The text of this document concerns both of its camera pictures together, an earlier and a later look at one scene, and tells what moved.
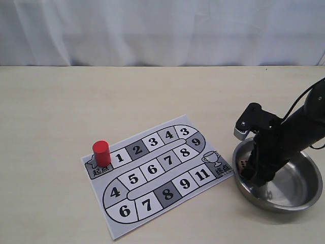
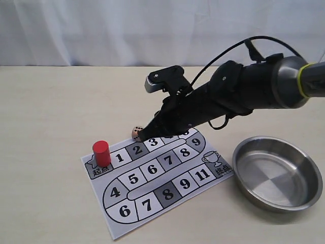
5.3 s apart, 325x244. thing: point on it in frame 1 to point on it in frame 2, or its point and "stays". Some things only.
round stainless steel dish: (297, 185) stays
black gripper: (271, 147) to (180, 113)
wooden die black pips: (242, 164) to (134, 133)
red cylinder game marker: (102, 153) stays
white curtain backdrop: (161, 33) stays
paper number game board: (153, 172) stays
